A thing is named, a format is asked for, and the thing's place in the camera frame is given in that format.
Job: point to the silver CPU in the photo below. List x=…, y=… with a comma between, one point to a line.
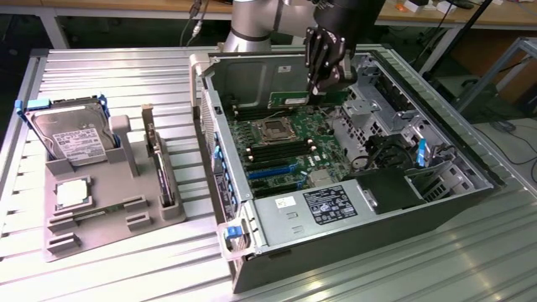
x=75, y=193

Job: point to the CPU socket with metal frame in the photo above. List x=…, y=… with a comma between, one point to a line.
x=271, y=130

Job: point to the blue case latch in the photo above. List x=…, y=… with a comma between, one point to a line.
x=233, y=232

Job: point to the orange small object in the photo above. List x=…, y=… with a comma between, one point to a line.
x=399, y=7

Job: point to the green motherboard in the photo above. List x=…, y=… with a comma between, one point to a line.
x=293, y=148

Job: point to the aluminium profile frame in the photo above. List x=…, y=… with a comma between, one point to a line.
x=504, y=69

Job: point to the blue expansion slot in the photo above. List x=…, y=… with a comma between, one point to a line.
x=268, y=173

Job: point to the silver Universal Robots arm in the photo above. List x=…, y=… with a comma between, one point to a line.
x=252, y=19

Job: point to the white box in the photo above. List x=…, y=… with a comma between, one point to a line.
x=412, y=6
x=444, y=6

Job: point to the grey parts rack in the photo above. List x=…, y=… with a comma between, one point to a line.
x=109, y=226

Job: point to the black expansion slot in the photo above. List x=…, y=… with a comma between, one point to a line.
x=272, y=190
x=267, y=166

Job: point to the silver chipset heatsink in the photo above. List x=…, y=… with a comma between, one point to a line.
x=321, y=180

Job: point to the silver power supply unit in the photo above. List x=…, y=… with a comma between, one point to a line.
x=293, y=223

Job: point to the black slanted pole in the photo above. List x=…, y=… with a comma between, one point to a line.
x=473, y=19

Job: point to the blue disk bay lever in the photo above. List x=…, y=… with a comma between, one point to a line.
x=422, y=153

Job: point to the wooden desk with white frame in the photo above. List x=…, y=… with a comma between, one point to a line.
x=117, y=6
x=482, y=17

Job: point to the hard disk in blue carrier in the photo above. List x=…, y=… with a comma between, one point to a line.
x=71, y=135

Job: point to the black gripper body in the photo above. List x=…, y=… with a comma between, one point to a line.
x=351, y=22

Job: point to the silver disk bay cage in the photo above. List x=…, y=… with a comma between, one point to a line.
x=373, y=107

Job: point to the black RAM slot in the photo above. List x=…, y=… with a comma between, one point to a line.
x=281, y=156
x=261, y=110
x=256, y=119
x=281, y=152
x=279, y=145
x=261, y=113
x=280, y=149

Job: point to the graphics card with metal bracket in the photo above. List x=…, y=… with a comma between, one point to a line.
x=161, y=163

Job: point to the green RAM stick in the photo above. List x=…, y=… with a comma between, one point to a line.
x=289, y=98
x=99, y=212

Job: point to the black open PC case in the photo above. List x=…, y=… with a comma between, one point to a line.
x=377, y=226

